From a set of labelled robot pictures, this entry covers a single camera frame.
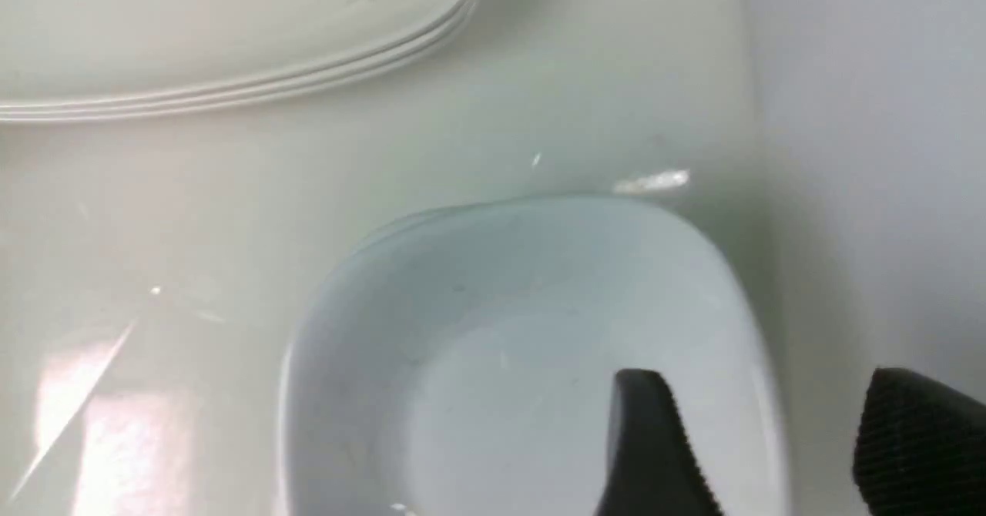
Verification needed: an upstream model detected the large white plastic bin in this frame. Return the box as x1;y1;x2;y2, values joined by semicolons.
2;0;984;515

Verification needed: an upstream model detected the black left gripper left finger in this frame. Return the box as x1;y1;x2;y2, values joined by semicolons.
595;370;724;515

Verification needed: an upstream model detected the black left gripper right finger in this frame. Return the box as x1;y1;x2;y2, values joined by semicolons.
852;367;985;515

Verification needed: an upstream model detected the white square bowl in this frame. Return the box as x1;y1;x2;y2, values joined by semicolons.
278;196;793;515

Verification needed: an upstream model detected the stack of white plates in bin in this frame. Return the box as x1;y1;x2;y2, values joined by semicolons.
1;0;478;123

